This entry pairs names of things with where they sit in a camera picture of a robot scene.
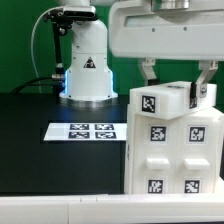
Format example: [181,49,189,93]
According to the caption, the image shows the black cable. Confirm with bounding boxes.
[11,77,66,94]

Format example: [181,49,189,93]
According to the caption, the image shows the white fiducial marker base plate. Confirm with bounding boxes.
[44,123,127,141]

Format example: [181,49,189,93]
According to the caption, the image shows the white cabinet top block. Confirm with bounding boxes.
[129,81,217,120]

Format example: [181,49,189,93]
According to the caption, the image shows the white cable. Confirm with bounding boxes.
[30,6,64,94]

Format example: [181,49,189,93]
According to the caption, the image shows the black camera on stand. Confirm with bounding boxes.
[44,6,98,83]

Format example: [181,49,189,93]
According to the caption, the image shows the white cabinet door panel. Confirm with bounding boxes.
[132,115,178,194]
[174,111,223,194]

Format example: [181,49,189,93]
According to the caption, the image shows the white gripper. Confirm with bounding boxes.
[109,0,224,109]

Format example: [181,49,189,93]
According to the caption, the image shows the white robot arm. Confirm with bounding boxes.
[56,0,224,102]

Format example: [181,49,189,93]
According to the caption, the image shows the white L-shaped obstacle frame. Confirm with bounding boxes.
[0,176,224,224]

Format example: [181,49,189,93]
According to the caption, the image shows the white cabinet body box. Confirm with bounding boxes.
[124,107,224,194]

